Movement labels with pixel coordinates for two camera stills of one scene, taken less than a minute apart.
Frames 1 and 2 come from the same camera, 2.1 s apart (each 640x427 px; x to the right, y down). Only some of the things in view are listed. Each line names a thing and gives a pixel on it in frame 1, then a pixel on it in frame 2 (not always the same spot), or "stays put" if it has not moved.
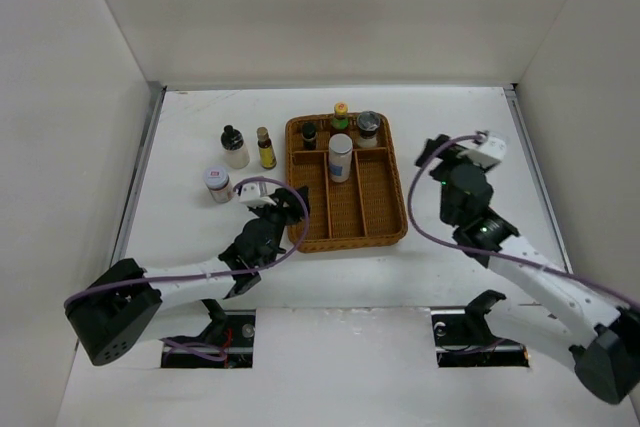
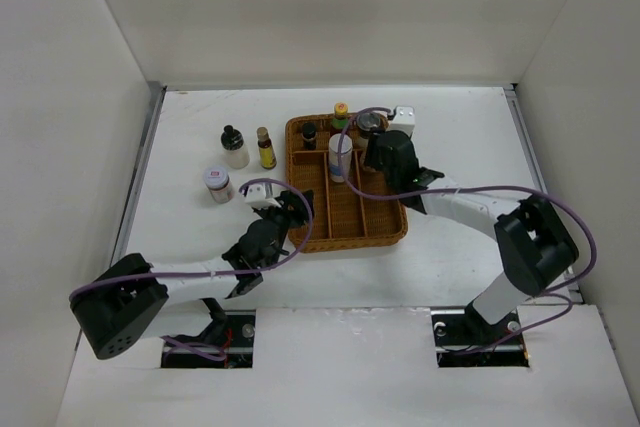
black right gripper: (448, 158) -> (372, 156)
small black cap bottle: (309, 134) stays put
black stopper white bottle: (236, 151) stays put
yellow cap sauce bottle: (340, 120) stays put
